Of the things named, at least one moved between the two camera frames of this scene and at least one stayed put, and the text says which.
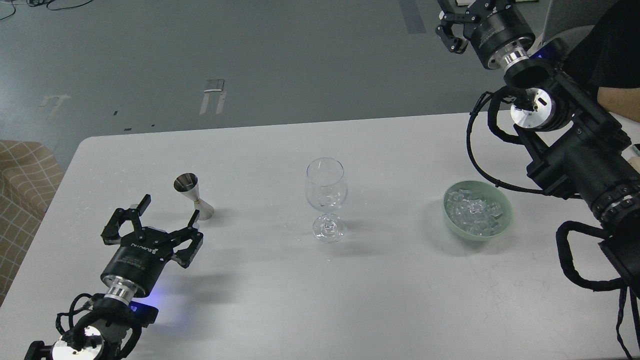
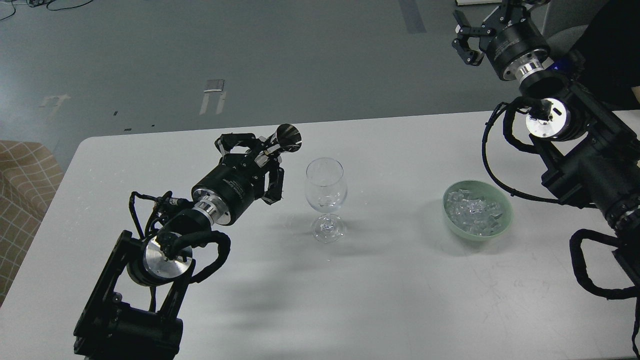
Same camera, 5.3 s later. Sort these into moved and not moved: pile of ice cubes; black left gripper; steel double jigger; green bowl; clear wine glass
Moved: black left gripper; steel double jigger
Not moved: green bowl; pile of ice cubes; clear wine glass
